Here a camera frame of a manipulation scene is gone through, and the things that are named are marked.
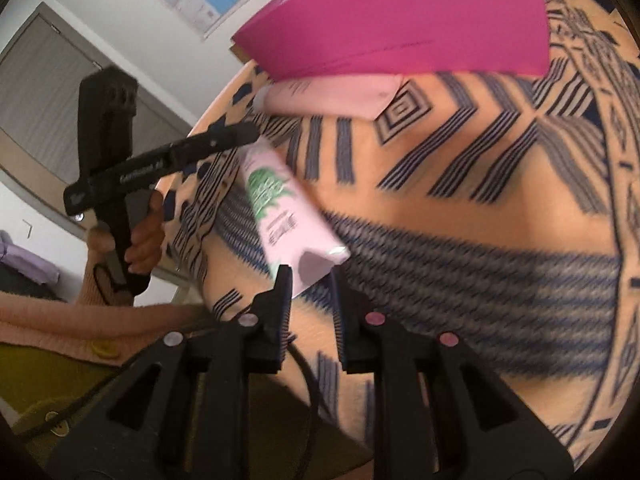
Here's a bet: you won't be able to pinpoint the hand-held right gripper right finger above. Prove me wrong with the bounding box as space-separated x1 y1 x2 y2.
327 266 576 480

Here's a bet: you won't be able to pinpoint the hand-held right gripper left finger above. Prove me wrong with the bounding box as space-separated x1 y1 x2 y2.
47 264 294 480

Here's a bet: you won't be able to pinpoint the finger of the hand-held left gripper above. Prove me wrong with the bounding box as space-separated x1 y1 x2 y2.
167 121 261 170

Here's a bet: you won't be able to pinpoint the pink tube with green print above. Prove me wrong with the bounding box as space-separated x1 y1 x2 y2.
239 137 352 299

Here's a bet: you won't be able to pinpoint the pink cardboard box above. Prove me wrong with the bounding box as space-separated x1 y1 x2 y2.
231 0 552 82

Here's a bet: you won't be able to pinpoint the person's left forearm peach sleeve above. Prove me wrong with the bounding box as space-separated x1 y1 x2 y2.
0 252 203 362

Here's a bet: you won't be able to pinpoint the person's left hand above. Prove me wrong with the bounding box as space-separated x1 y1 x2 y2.
89 191 167 277

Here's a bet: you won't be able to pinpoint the grey door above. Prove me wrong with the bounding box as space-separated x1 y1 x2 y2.
0 2 202 228

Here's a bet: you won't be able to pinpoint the pale pink flat packet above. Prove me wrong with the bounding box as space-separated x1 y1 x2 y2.
251 73 407 122

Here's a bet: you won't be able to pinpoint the purple cloth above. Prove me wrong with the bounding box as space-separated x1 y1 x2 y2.
0 230 62 286

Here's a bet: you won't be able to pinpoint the orange patterned blanket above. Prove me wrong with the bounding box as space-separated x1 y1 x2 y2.
159 0 640 476

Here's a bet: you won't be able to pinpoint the dark cloth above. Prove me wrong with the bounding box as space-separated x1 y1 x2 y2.
0 264 68 302

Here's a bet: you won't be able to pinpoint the olive green trousers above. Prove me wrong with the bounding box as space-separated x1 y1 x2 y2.
0 339 373 480

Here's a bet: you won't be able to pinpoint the black cable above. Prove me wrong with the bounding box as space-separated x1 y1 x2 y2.
285 342 324 476

